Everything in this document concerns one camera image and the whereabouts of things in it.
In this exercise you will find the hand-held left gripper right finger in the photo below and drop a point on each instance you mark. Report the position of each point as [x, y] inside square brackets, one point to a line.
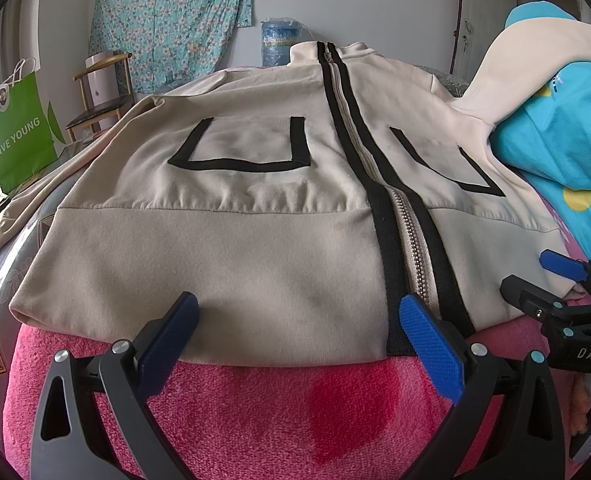
[433, 350]

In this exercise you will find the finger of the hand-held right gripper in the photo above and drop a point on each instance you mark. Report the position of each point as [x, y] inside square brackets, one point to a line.
[525, 292]
[560, 262]

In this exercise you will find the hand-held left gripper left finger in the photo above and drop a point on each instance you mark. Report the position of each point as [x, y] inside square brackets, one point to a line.
[170, 345]

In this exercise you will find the beige zip jacket black trim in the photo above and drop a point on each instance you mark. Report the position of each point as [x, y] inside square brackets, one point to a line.
[225, 260]

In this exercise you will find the cyan garment with yellow dots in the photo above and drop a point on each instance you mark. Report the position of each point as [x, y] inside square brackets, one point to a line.
[540, 150]

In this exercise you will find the pink fleece blanket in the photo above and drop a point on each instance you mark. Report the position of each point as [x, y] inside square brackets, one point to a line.
[275, 410]

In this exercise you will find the grey pillow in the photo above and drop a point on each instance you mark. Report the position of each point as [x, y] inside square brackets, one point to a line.
[450, 82]

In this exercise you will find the wooden chair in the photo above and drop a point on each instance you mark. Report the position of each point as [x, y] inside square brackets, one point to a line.
[98, 110]

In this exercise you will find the green paper shopping bag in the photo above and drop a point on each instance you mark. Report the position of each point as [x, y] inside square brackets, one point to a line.
[15, 140]

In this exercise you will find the wooden wardrobe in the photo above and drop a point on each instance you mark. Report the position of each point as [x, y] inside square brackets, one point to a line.
[490, 10]

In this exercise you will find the white appliance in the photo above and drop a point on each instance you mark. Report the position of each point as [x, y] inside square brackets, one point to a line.
[98, 85]

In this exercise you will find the large blue water bottle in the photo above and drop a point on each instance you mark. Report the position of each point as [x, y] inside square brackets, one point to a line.
[278, 42]

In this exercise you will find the teal floral wall cloth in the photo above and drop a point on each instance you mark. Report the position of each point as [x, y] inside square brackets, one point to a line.
[175, 20]

